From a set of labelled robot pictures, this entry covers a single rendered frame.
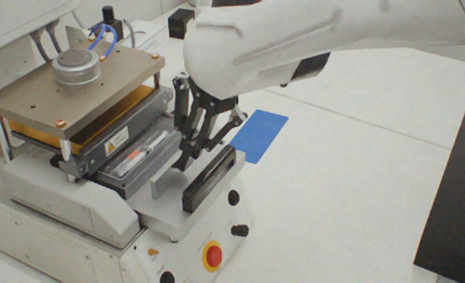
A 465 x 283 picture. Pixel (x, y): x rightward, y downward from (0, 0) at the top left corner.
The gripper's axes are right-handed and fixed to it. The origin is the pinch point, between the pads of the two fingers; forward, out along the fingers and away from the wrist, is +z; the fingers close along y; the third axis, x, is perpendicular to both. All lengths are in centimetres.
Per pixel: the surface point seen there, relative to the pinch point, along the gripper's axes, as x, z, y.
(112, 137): -5.2, 1.9, -11.9
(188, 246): -4.2, 16.5, 7.7
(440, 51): 249, 83, 38
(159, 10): 88, 45, -60
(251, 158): 34.7, 27.8, 3.9
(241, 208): 12.9, 19.8, 10.6
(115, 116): -1.5, 1.6, -14.5
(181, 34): 74, 38, -42
